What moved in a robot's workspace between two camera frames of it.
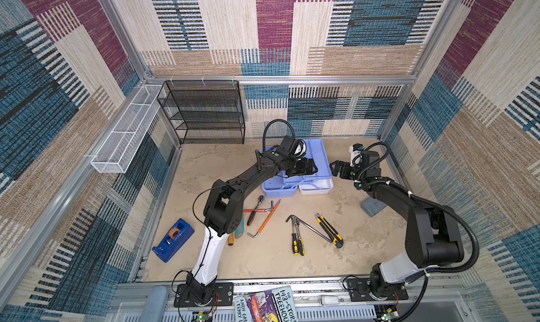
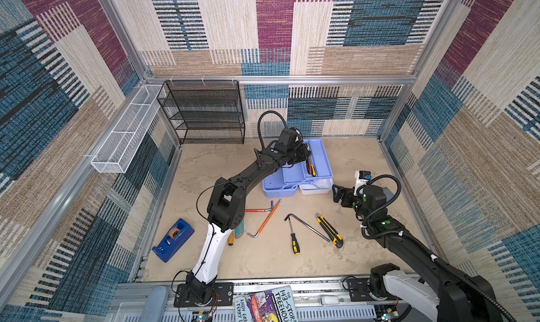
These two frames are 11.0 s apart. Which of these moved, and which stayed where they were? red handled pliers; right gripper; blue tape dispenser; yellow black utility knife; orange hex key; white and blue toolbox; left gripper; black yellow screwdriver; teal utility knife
Moved: right gripper; red handled pliers; left gripper
Stayed: white and blue toolbox; yellow black utility knife; teal utility knife; black yellow screwdriver; blue tape dispenser; orange hex key
